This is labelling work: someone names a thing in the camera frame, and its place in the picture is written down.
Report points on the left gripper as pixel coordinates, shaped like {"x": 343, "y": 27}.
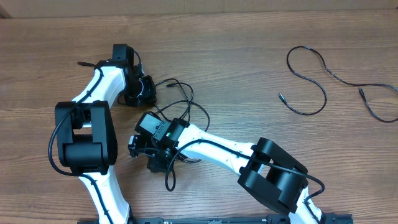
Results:
{"x": 149, "y": 94}

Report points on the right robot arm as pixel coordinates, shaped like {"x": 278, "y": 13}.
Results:
{"x": 266, "y": 171}

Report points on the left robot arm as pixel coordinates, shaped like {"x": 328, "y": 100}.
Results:
{"x": 84, "y": 144}

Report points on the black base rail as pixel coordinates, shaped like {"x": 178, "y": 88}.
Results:
{"x": 331, "y": 218}

